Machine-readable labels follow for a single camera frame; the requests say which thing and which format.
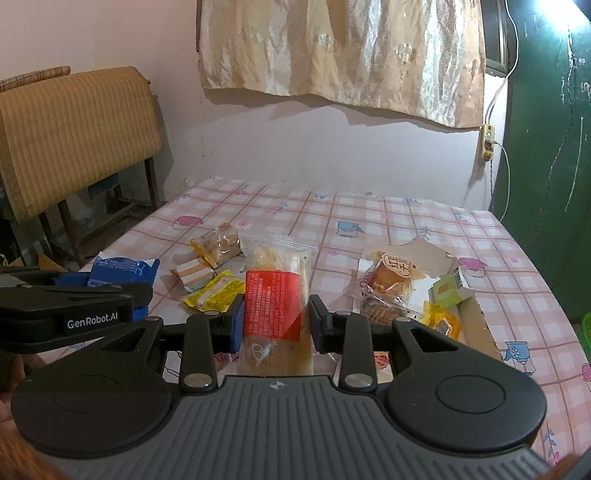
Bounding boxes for small yellow snack packet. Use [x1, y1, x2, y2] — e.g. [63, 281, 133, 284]
[182, 270, 245, 313]

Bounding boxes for blue snack packet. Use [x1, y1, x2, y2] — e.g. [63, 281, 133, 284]
[86, 256, 160, 287]

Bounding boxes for red label noodle snack pack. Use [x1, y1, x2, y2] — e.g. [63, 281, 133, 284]
[238, 232, 318, 377]

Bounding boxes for orange white striped snack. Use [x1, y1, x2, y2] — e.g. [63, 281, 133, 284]
[171, 258, 215, 293]

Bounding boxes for brown cake clear wrapper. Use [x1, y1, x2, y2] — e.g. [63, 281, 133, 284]
[360, 289, 420, 325]

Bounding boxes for clear bag brown cookies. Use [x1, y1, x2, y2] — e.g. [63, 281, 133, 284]
[190, 223, 242, 269]

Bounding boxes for yellow soft bread packet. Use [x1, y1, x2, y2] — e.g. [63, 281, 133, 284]
[421, 301, 462, 340]

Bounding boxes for light green snack packet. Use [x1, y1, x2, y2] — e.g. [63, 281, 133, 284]
[430, 268, 474, 308]

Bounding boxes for red bean bread clear pack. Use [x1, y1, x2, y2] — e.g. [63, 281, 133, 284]
[362, 251, 427, 303]

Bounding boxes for cardboard box on floor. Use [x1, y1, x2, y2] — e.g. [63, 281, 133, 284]
[8, 253, 66, 272]

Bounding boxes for shallow cardboard box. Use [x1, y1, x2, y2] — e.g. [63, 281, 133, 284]
[353, 238, 501, 360]

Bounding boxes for wicker chair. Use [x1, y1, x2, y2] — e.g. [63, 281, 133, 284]
[1, 66, 163, 264]

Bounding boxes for pink checkered tablecloth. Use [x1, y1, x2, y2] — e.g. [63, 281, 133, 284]
[101, 177, 590, 464]

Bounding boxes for green door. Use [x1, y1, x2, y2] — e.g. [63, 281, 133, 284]
[494, 1, 590, 323]

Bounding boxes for green plastic basket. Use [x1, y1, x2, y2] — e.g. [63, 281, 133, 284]
[579, 313, 591, 360]

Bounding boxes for beige curtain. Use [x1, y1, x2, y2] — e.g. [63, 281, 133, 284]
[199, 1, 486, 129]

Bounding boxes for yellow wall socket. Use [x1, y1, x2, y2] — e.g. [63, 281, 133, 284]
[479, 124, 496, 162]

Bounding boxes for white cable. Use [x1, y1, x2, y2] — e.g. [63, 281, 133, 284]
[484, 0, 521, 222]

